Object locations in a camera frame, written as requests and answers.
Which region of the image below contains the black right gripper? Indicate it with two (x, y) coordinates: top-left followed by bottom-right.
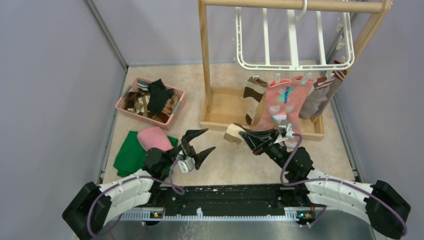
(239, 128), (292, 172)

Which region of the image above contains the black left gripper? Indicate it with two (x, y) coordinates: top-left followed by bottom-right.
(159, 128), (215, 170)

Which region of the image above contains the brown beige striped sock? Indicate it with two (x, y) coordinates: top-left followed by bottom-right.
(223, 123), (250, 145)
(242, 77), (268, 125)

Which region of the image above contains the pink sock with green pattern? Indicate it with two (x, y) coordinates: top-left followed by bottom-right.
(285, 73), (315, 134)

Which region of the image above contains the grey sock with red stripes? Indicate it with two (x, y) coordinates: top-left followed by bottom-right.
(312, 69), (348, 122)

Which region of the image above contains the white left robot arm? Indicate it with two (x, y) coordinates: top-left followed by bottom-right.
(61, 128), (215, 240)

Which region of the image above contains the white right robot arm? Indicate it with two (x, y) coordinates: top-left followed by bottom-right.
(238, 129), (411, 240)

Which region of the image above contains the pile of socks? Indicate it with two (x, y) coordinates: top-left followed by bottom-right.
(123, 80), (179, 123)

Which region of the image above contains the white clip drying hanger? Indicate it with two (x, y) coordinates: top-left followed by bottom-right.
(235, 6), (356, 72)

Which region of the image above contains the pink folded cloth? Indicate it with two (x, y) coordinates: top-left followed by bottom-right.
(136, 126), (173, 151)

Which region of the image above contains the pink plastic basket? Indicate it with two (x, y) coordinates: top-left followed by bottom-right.
(115, 77), (185, 130)

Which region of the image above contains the black sock in basket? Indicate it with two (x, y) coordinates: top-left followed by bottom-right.
(147, 78), (174, 115)

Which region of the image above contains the green folded cloth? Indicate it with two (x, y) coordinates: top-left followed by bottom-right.
(113, 131), (179, 178)

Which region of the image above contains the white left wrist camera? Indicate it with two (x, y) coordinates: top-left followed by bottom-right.
(177, 155), (196, 174)

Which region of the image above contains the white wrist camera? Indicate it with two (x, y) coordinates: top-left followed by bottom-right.
(177, 155), (196, 174)
(274, 123), (295, 144)

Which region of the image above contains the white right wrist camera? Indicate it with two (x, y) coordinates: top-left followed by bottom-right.
(274, 123), (295, 144)

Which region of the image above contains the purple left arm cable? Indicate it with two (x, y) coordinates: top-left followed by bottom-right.
(86, 157), (186, 240)

